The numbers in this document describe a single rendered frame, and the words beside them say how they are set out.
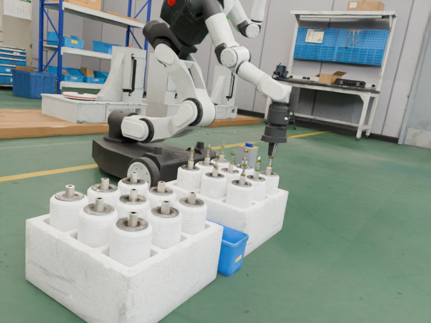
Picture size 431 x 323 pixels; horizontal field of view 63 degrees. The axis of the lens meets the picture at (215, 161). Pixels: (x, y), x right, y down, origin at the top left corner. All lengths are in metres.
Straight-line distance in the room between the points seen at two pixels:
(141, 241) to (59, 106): 2.73
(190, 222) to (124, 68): 2.86
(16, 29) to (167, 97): 4.12
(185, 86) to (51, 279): 1.13
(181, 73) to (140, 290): 1.21
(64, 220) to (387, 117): 5.71
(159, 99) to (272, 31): 3.52
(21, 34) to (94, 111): 4.43
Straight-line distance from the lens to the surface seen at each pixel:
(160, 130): 1.92
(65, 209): 1.00
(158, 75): 4.12
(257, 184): 1.35
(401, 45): 6.35
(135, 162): 1.73
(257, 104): 7.04
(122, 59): 3.73
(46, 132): 3.06
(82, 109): 3.29
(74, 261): 0.94
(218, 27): 1.55
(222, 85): 5.10
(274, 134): 1.43
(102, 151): 2.03
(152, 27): 1.98
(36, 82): 5.69
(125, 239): 0.83
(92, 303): 0.93
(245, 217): 1.22
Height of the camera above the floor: 0.61
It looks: 13 degrees down
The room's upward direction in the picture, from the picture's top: 8 degrees clockwise
